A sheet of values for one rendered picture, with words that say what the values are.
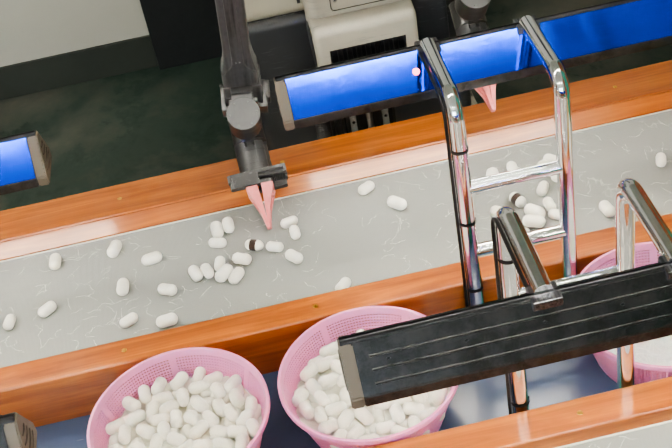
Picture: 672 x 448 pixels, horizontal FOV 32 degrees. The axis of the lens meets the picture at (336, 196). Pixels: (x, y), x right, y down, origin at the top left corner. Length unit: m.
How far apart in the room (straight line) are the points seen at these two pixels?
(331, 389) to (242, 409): 0.13
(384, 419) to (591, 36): 0.63
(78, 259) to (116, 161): 1.59
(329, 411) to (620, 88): 0.88
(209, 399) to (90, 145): 2.10
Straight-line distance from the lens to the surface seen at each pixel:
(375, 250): 1.95
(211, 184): 2.13
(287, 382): 1.75
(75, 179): 3.65
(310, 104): 1.71
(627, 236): 1.49
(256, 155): 2.02
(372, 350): 1.27
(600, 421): 1.62
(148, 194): 2.15
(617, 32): 1.79
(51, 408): 1.90
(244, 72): 2.02
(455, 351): 1.28
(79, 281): 2.05
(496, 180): 1.69
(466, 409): 1.77
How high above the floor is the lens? 1.99
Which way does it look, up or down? 37 degrees down
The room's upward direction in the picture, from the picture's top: 11 degrees counter-clockwise
